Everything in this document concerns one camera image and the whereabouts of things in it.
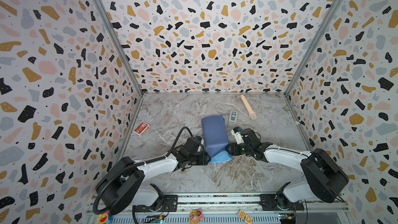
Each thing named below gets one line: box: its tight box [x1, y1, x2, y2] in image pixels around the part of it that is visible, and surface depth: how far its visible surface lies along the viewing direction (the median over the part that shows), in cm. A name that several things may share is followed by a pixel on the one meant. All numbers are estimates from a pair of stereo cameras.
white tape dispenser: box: [228, 109, 238, 126], surface depth 105 cm
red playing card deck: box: [132, 121, 150, 136], surface depth 102 cm
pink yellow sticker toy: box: [188, 208, 204, 224], surface depth 70 cm
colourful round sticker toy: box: [97, 210, 110, 224], surface depth 70 cm
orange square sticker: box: [237, 209, 253, 224], surface depth 71 cm
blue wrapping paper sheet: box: [201, 115, 233, 164], surface depth 90 cm
